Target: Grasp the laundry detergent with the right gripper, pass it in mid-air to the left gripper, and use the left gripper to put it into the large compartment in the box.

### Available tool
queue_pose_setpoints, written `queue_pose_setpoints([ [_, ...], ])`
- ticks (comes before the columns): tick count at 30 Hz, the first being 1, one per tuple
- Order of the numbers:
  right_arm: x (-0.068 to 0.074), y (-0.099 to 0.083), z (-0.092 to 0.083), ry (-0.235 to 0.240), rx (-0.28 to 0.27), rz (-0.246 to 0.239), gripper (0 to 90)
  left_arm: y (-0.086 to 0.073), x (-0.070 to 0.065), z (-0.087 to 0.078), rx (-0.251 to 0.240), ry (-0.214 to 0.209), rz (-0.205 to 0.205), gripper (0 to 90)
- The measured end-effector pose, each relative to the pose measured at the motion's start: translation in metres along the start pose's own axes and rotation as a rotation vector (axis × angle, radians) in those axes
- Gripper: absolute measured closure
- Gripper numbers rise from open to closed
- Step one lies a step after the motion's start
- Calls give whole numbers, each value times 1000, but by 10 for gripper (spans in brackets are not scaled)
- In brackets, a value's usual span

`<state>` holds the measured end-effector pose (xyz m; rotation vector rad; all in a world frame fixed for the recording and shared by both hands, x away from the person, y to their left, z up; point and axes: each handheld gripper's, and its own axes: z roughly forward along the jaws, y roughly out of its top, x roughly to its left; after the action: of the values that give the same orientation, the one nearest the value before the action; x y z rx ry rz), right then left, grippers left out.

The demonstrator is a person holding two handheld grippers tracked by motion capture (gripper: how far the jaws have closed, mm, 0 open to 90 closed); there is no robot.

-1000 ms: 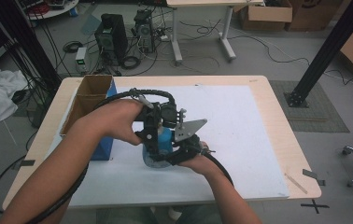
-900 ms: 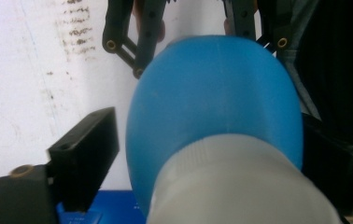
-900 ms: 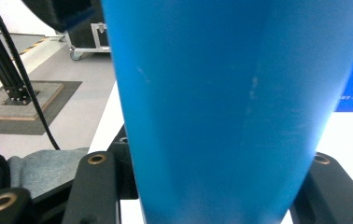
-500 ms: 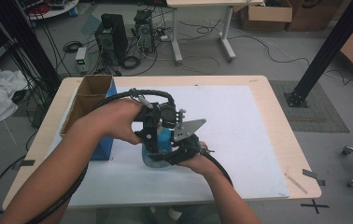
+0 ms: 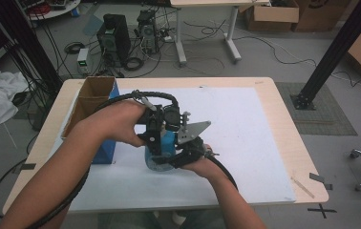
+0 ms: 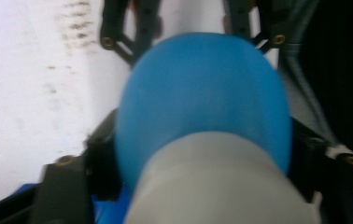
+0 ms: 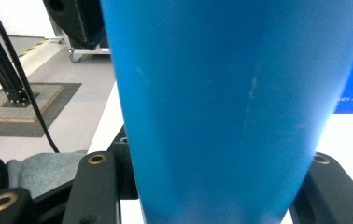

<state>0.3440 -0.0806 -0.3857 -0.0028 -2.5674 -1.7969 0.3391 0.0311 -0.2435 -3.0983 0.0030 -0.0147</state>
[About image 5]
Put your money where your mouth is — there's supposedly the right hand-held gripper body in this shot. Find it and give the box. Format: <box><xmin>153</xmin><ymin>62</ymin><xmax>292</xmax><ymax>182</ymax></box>
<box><xmin>170</xmin><ymin>119</ymin><xmax>217</xmax><ymax>170</ymax></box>

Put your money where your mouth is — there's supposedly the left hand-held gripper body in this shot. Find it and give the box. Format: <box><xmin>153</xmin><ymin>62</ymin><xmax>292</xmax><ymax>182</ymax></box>
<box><xmin>135</xmin><ymin>103</ymin><xmax>192</xmax><ymax>135</ymax></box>

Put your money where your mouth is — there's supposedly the blue detergent bottle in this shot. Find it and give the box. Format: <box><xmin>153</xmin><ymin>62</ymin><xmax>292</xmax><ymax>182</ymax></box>
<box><xmin>143</xmin><ymin>128</ymin><xmax>179</xmax><ymax>173</ymax></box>

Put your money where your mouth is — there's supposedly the person's right hand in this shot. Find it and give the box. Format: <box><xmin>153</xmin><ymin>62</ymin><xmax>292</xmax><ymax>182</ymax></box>
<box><xmin>182</xmin><ymin>144</ymin><xmax>231</xmax><ymax>184</ymax></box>

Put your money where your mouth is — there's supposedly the person's left hand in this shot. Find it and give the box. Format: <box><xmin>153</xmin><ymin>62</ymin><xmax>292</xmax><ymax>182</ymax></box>
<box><xmin>81</xmin><ymin>100</ymin><xmax>148</xmax><ymax>148</ymax></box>

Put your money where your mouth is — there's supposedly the open computer tower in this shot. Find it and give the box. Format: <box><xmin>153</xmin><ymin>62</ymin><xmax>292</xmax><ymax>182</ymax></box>
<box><xmin>136</xmin><ymin>9</ymin><xmax>159</xmax><ymax>55</ymax></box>

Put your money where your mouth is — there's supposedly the black computer tower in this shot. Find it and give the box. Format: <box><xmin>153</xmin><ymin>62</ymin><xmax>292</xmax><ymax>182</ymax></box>
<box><xmin>96</xmin><ymin>13</ymin><xmax>132</xmax><ymax>66</ymax></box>

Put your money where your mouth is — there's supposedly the white power supply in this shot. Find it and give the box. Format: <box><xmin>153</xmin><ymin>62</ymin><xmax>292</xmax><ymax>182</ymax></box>
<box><xmin>76</xmin><ymin>47</ymin><xmax>90</xmax><ymax>76</ymax></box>

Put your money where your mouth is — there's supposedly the white desk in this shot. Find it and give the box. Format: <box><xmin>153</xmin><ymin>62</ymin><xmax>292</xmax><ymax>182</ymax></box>
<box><xmin>169</xmin><ymin>0</ymin><xmax>271</xmax><ymax>65</ymax></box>

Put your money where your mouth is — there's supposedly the grey floor mat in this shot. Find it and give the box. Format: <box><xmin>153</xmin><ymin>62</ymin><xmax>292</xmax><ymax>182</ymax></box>
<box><xmin>274</xmin><ymin>81</ymin><xmax>358</xmax><ymax>136</ymax></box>

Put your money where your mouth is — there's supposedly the open cardboard box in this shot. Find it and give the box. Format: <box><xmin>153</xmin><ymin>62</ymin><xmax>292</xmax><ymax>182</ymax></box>
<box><xmin>244</xmin><ymin>0</ymin><xmax>301</xmax><ymax>32</ymax></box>

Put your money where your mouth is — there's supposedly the round white table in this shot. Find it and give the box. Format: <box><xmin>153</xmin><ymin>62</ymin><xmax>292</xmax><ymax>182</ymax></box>
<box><xmin>25</xmin><ymin>0</ymin><xmax>81</xmax><ymax>22</ymax></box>

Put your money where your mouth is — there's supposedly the large closed cardboard box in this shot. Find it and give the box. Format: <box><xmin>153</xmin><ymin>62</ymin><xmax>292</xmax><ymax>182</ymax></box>
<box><xmin>292</xmin><ymin>0</ymin><xmax>352</xmax><ymax>33</ymax></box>

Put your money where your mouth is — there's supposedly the grey cable plug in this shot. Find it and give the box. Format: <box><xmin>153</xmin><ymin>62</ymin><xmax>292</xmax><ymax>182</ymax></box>
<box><xmin>135</xmin><ymin>94</ymin><xmax>158</xmax><ymax>112</ymax></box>

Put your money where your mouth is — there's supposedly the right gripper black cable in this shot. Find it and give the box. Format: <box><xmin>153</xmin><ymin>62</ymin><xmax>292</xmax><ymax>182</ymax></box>
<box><xmin>205</xmin><ymin>152</ymin><xmax>239</xmax><ymax>192</ymax></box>

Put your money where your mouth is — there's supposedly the large black cable coil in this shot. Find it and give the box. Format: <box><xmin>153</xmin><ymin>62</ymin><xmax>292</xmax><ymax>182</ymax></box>
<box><xmin>121</xmin><ymin>56</ymin><xmax>145</xmax><ymax>72</ymax></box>

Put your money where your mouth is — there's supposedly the small black cable coil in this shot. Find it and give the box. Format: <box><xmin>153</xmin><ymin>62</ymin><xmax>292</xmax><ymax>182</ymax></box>
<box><xmin>64</xmin><ymin>41</ymin><xmax>86</xmax><ymax>55</ymax></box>

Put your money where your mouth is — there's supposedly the black frame post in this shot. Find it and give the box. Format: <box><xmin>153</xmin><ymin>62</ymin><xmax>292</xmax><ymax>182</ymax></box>
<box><xmin>290</xmin><ymin>0</ymin><xmax>361</xmax><ymax>111</ymax></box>
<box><xmin>0</xmin><ymin>0</ymin><xmax>64</xmax><ymax>98</ymax></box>

